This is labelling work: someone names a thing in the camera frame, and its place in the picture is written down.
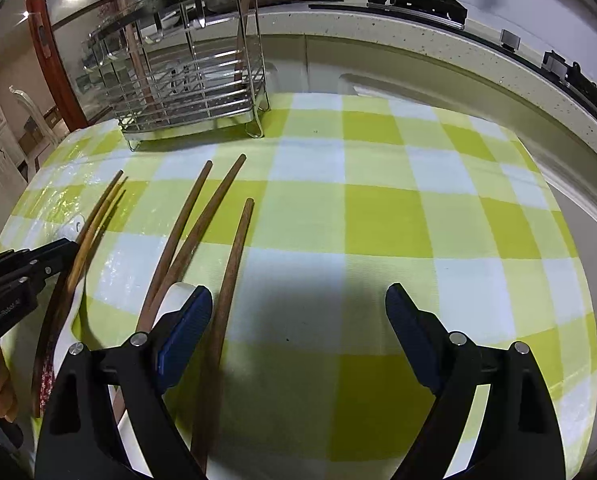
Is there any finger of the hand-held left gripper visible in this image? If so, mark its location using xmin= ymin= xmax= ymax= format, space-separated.
xmin=26 ymin=238 xmax=82 ymax=286

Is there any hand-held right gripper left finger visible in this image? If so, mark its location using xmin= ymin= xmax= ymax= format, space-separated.
xmin=32 ymin=284 xmax=214 ymax=480

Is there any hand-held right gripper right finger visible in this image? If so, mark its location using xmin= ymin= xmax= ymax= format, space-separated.
xmin=385 ymin=282 xmax=567 ymax=480

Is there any brown wooden chopstick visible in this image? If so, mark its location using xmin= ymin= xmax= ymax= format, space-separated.
xmin=191 ymin=197 xmax=256 ymax=476
xmin=114 ymin=0 xmax=162 ymax=123
xmin=136 ymin=160 xmax=214 ymax=333
xmin=51 ymin=175 xmax=128 ymax=361
xmin=113 ymin=154 xmax=247 ymax=423

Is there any dark wooden chopstick patterned end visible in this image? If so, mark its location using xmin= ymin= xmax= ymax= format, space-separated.
xmin=31 ymin=170 xmax=124 ymax=420

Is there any metal wire utensil rack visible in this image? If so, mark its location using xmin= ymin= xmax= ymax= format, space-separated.
xmin=81 ymin=0 xmax=272 ymax=153

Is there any white ornate dining chair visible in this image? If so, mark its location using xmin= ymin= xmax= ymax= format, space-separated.
xmin=11 ymin=90 xmax=72 ymax=166

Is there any green checkered tablecloth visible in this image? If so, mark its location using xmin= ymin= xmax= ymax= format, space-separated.
xmin=0 ymin=92 xmax=597 ymax=480

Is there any black burner grate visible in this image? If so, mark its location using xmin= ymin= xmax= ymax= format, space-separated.
xmin=543 ymin=50 xmax=597 ymax=128
xmin=366 ymin=0 xmax=468 ymax=30

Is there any black gas stove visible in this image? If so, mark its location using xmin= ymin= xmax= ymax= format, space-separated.
xmin=309 ymin=0 xmax=597 ymax=133

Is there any red wooden door frame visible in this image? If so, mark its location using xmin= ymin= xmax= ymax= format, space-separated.
xmin=25 ymin=0 xmax=93 ymax=136

